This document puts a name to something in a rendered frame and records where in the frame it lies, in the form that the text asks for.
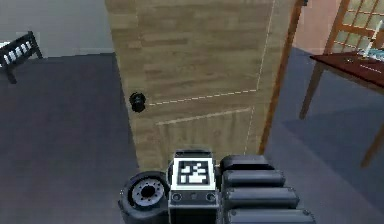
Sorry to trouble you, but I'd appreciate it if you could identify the white candle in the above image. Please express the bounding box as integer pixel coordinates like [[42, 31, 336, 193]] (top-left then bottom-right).
[[363, 19, 384, 58]]

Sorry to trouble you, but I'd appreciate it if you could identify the black round door knob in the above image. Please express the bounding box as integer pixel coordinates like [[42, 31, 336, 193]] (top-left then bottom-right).
[[128, 91, 147, 113]]

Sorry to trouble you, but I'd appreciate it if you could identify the dark red dining table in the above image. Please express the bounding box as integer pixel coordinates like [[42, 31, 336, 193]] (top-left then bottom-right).
[[298, 50, 384, 168]]

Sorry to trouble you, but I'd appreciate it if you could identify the light wooden room door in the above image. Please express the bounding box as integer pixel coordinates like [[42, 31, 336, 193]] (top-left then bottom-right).
[[104, 0, 298, 171]]

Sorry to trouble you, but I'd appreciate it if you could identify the brown wooden lattice window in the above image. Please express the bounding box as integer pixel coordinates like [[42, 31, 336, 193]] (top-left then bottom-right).
[[323, 0, 384, 56]]

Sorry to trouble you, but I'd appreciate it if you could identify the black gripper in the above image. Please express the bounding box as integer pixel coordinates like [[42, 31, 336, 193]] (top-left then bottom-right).
[[117, 170, 172, 224]]

